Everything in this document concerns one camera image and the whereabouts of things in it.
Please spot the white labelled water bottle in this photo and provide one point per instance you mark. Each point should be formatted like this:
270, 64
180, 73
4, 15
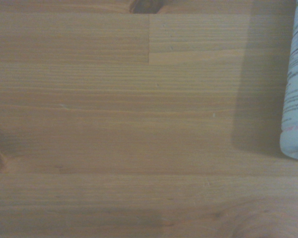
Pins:
296, 104

